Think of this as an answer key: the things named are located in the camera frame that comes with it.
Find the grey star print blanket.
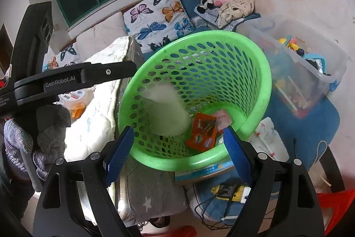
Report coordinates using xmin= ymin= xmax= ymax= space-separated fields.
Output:
xmin=115 ymin=154 xmax=189 ymax=228

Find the blue bed sheet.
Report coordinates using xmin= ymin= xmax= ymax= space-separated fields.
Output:
xmin=177 ymin=0 xmax=340 ymax=226

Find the yellow electronic device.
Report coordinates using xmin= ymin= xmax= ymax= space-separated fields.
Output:
xmin=211 ymin=183 xmax=250 ymax=203

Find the black metal frame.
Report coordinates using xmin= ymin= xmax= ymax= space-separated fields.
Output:
xmin=320 ymin=143 xmax=346 ymax=193

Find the white tissue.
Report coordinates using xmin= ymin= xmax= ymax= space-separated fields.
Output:
xmin=141 ymin=84 xmax=192 ymax=136

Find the red plastic stool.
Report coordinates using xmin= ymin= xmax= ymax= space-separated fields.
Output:
xmin=316 ymin=189 xmax=355 ymax=237

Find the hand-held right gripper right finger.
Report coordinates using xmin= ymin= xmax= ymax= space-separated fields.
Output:
xmin=223 ymin=127 xmax=325 ymax=237

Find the white quilted blanket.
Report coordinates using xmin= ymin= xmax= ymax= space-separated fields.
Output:
xmin=57 ymin=36 xmax=131 ymax=223

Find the beige pillow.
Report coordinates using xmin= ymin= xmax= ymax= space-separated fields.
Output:
xmin=76 ymin=12 xmax=128 ymax=60

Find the orange snack wrapper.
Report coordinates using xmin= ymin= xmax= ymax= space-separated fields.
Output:
xmin=185 ymin=113 xmax=217 ymax=149

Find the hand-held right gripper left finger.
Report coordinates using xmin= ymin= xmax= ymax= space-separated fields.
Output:
xmin=33 ymin=126 xmax=145 ymax=237

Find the large butterfly print pillow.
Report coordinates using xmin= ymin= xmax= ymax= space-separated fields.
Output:
xmin=123 ymin=0 xmax=195 ymax=54

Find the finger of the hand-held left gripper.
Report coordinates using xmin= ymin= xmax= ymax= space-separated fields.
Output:
xmin=80 ymin=60 xmax=137 ymax=85

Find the blue checked cushion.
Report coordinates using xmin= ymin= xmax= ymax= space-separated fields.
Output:
xmin=194 ymin=5 xmax=261 ymax=32

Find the person's left hand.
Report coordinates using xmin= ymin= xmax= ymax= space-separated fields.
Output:
xmin=3 ymin=105 xmax=73 ymax=182

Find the white printed plastic bag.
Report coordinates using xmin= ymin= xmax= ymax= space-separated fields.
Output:
xmin=248 ymin=116 xmax=290 ymax=162

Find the clear plastic storage box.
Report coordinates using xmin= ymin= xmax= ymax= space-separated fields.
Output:
xmin=237 ymin=15 xmax=348 ymax=119

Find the round blue printed tin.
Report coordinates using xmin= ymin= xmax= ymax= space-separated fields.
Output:
xmin=174 ymin=161 xmax=236 ymax=185

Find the clear plastic snack cup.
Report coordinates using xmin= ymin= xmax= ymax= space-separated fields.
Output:
xmin=59 ymin=89 xmax=96 ymax=119

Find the beige spotted cloth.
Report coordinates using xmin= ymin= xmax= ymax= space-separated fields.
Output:
xmin=216 ymin=0 xmax=255 ymax=29

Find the pink snack packet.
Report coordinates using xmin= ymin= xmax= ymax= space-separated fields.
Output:
xmin=213 ymin=111 xmax=231 ymax=130

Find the small butterfly print pillow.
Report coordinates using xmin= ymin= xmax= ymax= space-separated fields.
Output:
xmin=41 ymin=43 xmax=84 ymax=72

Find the green plastic mesh basket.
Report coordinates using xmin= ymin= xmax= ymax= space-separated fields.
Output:
xmin=118 ymin=30 xmax=273 ymax=171

